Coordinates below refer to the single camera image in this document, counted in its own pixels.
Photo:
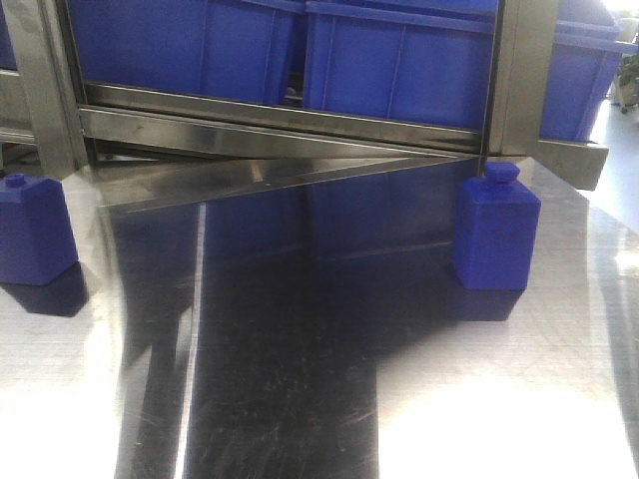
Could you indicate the blue bottle-shaped part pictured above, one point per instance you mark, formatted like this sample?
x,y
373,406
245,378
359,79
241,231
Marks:
x,y
37,241
495,229

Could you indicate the blue plastic bin left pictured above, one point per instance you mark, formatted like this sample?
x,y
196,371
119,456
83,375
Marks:
x,y
238,50

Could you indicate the blue plastic bin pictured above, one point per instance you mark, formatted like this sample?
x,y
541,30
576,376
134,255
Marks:
x,y
585,59
238,50
427,64

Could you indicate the blue plastic bin middle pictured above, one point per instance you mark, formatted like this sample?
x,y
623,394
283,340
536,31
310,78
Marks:
x,y
427,64

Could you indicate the blue plastic bin far right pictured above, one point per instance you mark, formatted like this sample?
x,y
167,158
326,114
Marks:
x,y
585,59

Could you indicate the potted green plant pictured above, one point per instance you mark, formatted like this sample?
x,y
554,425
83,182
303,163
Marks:
x,y
627,82

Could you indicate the stainless steel shelf frame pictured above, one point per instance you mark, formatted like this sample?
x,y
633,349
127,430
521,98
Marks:
x,y
51,108

